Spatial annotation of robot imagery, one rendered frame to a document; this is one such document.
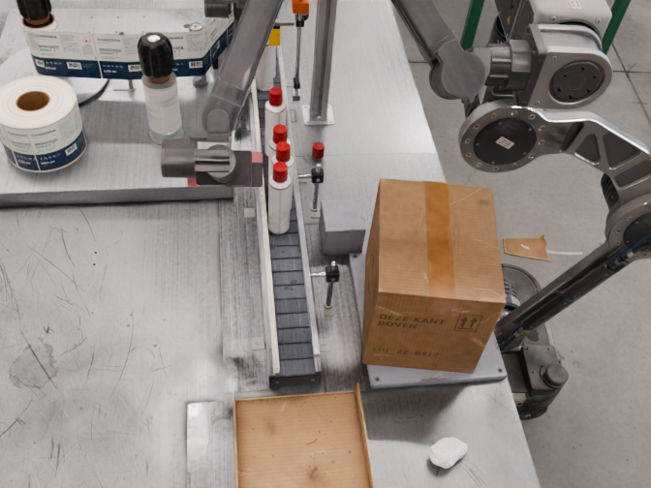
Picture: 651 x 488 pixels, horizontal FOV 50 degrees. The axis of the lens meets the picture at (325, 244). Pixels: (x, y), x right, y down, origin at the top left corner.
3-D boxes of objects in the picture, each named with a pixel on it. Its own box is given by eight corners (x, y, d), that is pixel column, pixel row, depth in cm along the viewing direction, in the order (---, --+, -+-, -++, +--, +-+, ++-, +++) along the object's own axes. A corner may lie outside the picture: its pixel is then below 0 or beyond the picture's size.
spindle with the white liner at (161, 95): (150, 123, 189) (135, 26, 166) (183, 122, 190) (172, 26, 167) (148, 145, 183) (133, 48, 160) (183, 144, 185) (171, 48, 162)
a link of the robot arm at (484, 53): (501, 47, 117) (491, 50, 122) (441, 45, 116) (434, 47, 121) (496, 104, 119) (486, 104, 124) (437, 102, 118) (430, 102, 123)
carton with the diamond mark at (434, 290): (365, 255, 169) (380, 176, 148) (463, 264, 169) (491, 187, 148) (361, 364, 150) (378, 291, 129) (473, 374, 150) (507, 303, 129)
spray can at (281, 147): (269, 199, 174) (270, 138, 158) (291, 198, 175) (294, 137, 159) (271, 215, 171) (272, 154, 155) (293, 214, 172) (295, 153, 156)
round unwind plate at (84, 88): (7, 45, 206) (6, 42, 205) (113, 45, 210) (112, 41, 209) (-13, 113, 187) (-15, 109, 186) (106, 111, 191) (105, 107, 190)
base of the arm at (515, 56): (526, 109, 123) (547, 51, 114) (480, 107, 122) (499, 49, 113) (516, 78, 128) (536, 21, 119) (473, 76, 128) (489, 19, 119)
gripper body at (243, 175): (197, 151, 131) (192, 145, 123) (252, 151, 131) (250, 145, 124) (197, 185, 130) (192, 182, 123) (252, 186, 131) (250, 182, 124)
